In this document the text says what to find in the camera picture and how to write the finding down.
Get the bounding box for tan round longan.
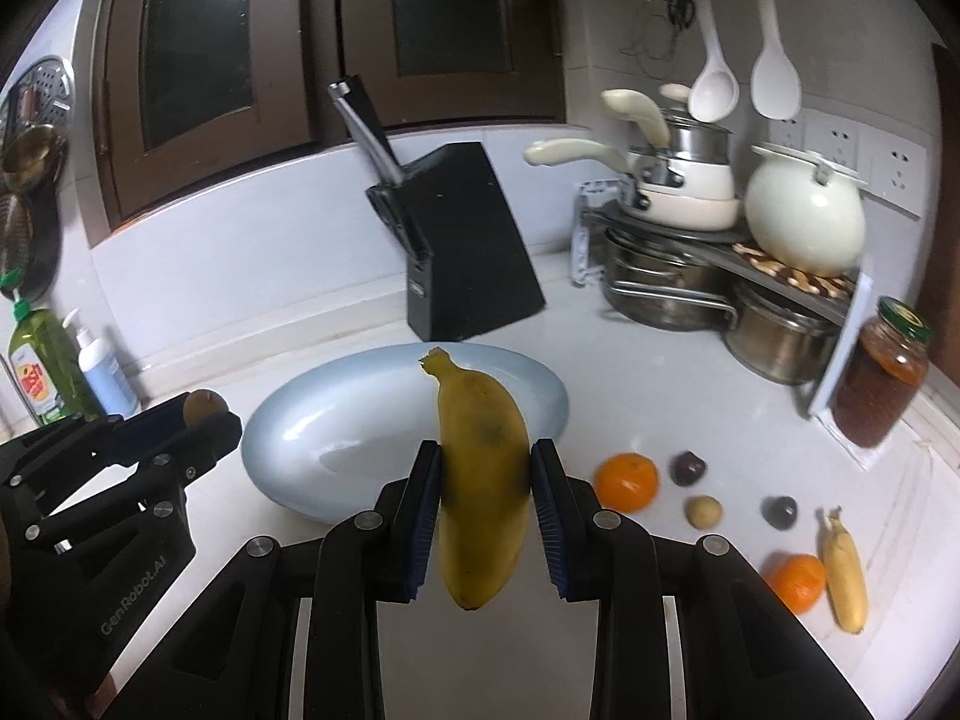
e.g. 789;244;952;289
685;496;724;532

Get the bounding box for dark purple fruit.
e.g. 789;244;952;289
669;450;708;488
761;496;799;532

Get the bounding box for white hanging rice paddle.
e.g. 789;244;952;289
750;0;802;121

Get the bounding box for blue white pump bottle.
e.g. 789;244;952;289
62;309;142;419

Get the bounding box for white hanging ladle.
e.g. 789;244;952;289
688;0;740;124

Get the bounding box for green dish soap bottle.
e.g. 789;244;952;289
2;270;99;424

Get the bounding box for white round ceramic pot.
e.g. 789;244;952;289
743;143;866;277

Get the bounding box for black hanging scissors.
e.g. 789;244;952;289
667;0;697;31

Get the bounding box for cream saucepan with handle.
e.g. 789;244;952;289
524;83;742;232

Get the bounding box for large steel pot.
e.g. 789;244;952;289
602;229;737;332

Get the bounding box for small brown longan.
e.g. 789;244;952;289
182;388;229;426

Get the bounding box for steel knife handles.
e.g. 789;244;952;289
327;75;405;185

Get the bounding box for light blue oval plate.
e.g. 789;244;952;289
239;341;571;527

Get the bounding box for yellow banana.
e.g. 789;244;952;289
420;346;530;611
818;507;869;635

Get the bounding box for white wall socket panel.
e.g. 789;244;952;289
768;109;929;220

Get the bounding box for black knife block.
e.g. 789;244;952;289
366;142;545;341

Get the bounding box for metal corner shelf rack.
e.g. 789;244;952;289
571;179;874;416

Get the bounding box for small steel pot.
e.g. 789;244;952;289
724;280;839;385

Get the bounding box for glass jar green lid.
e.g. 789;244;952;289
832;296;932;449

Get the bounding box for orange tangerine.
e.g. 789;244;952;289
765;554;827;614
592;452;661;514

